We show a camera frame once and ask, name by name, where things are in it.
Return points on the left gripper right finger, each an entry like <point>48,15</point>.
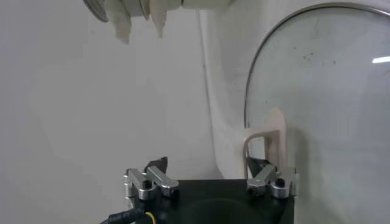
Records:
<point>268,179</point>

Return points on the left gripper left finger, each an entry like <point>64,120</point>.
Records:
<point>155,181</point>

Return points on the white electric cooker base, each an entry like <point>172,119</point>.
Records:
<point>207,3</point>

